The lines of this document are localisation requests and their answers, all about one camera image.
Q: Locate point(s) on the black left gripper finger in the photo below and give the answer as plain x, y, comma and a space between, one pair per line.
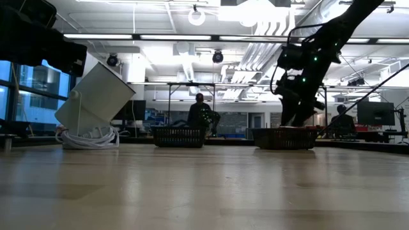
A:
28, 12
48, 51

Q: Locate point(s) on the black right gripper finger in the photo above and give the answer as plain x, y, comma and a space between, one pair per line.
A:
306, 116
287, 111

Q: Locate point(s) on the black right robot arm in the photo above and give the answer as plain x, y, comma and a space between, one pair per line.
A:
335, 28

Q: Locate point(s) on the black mesh basket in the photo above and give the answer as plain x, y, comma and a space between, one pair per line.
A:
179, 137
284, 139

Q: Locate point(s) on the person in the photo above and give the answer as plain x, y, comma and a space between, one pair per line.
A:
199, 115
343, 123

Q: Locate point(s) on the round black ceiling fixture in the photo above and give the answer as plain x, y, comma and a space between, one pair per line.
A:
112, 60
218, 57

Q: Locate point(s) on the dark computer monitor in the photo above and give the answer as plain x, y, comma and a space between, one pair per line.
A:
134, 110
375, 113

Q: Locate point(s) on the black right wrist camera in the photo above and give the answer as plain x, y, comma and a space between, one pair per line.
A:
292, 57

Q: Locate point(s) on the black tall table frame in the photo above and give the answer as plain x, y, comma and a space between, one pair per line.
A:
191, 84

